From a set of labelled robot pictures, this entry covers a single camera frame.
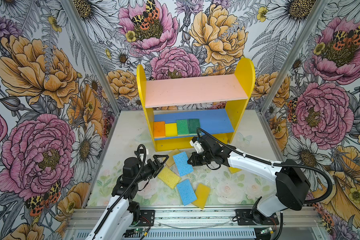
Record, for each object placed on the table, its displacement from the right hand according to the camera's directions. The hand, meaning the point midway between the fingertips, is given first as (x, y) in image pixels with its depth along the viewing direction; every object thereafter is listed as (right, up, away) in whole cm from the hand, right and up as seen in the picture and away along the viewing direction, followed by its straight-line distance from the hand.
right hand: (189, 166), depth 80 cm
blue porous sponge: (-1, -14, 0) cm, 14 cm away
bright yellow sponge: (-11, +19, +10) cm, 24 cm away
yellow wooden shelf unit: (-8, +37, +45) cm, 59 cm away
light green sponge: (-4, +20, +12) cm, 24 cm away
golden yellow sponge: (+7, -15, +1) cm, 16 cm away
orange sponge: (-18, +19, +12) cm, 28 cm away
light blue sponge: (-4, +2, +1) cm, 5 cm away
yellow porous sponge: (-12, -9, +7) cm, 16 cm away
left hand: (-12, +1, -2) cm, 12 cm away
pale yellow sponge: (-10, +2, +3) cm, 11 cm away
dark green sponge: (+3, +22, +12) cm, 25 cm away
